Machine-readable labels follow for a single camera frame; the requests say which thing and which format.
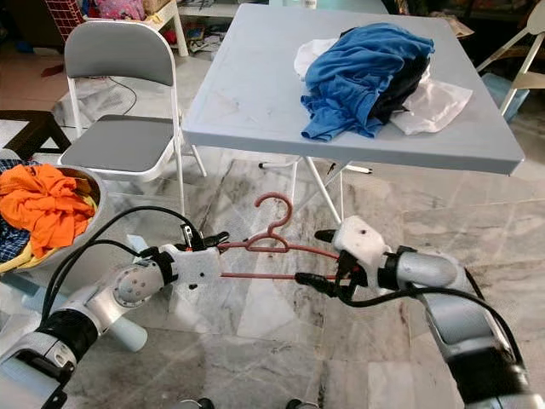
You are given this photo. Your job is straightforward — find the blue checked shirt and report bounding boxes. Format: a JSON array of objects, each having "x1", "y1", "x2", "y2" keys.
[{"x1": 0, "y1": 158, "x2": 43, "y2": 265}]

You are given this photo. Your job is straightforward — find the red lattice crate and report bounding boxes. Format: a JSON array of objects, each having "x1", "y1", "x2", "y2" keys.
[{"x1": 43, "y1": 0, "x2": 82, "y2": 39}]

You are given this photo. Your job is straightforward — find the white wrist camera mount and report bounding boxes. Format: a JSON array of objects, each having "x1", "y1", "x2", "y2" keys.
[
  {"x1": 166, "y1": 245, "x2": 222, "y2": 291},
  {"x1": 332, "y1": 216, "x2": 391, "y2": 291}
]

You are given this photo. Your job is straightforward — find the pink patterned bag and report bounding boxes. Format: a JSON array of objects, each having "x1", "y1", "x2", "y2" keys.
[{"x1": 89, "y1": 0, "x2": 146, "y2": 22}]

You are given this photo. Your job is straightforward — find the blue garment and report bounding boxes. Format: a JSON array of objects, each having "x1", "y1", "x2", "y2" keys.
[{"x1": 301, "y1": 23, "x2": 435, "y2": 142}]

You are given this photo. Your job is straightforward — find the orange garment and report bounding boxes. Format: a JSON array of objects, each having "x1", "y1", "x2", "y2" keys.
[{"x1": 0, "y1": 164, "x2": 99, "y2": 261}]

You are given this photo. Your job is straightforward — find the yellow garment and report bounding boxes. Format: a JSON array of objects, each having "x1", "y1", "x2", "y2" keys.
[{"x1": 0, "y1": 243, "x2": 69, "y2": 275}]

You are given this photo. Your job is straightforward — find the black garment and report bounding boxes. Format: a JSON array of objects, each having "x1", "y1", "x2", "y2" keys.
[{"x1": 370, "y1": 51, "x2": 431, "y2": 124}]

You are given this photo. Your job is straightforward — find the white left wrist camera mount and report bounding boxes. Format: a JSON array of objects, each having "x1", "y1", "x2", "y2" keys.
[{"x1": 166, "y1": 245, "x2": 222, "y2": 291}]

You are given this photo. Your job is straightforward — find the grey round laundry basket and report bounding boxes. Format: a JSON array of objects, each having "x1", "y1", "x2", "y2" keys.
[{"x1": 0, "y1": 153, "x2": 112, "y2": 295}]

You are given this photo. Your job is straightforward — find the grey folding table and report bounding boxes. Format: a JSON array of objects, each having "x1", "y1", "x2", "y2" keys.
[{"x1": 183, "y1": 4, "x2": 525, "y2": 224}]

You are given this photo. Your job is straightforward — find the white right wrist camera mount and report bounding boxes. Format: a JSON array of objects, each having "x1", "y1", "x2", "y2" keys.
[{"x1": 332, "y1": 216, "x2": 391, "y2": 291}]

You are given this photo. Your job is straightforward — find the red plastic hanger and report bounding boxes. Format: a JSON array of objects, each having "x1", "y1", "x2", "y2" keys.
[{"x1": 217, "y1": 193, "x2": 350, "y2": 282}]

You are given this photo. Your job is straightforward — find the grey folding chair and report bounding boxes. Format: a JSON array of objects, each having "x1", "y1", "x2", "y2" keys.
[{"x1": 58, "y1": 19, "x2": 209, "y2": 218}]

